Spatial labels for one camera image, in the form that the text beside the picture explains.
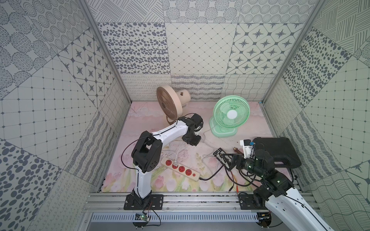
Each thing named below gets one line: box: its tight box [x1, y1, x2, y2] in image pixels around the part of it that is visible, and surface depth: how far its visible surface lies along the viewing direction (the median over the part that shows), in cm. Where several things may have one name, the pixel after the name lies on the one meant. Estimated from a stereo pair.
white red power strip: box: [160, 156, 200, 181], surface depth 85 cm
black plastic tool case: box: [252, 136, 302, 169], surface depth 90 cm
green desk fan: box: [209, 95, 251, 138], surface depth 85 cm
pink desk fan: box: [156, 84, 192, 126], surface depth 85 cm
